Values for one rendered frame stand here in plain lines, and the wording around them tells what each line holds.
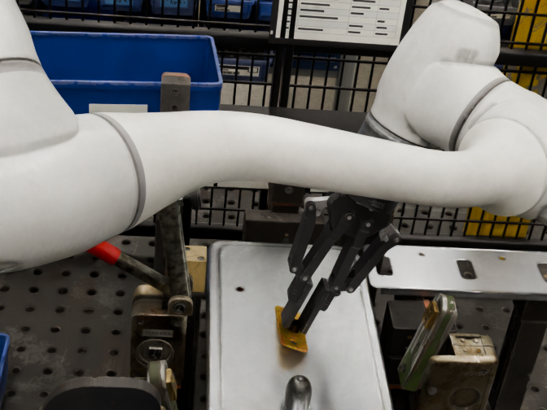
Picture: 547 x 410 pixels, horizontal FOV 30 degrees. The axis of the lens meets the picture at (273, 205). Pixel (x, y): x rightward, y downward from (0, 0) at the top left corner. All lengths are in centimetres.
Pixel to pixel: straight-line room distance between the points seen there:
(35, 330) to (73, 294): 11
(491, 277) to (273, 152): 64
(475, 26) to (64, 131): 52
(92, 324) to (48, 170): 104
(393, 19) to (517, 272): 47
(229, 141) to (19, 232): 23
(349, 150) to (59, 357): 89
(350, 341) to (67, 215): 64
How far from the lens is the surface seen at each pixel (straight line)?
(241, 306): 135
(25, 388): 166
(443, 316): 122
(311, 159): 91
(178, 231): 118
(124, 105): 152
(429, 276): 145
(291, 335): 129
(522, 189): 104
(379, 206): 118
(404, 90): 113
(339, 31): 169
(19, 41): 78
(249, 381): 124
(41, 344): 173
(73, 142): 76
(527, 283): 149
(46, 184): 74
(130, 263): 123
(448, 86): 111
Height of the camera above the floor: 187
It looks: 34 degrees down
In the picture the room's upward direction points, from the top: 7 degrees clockwise
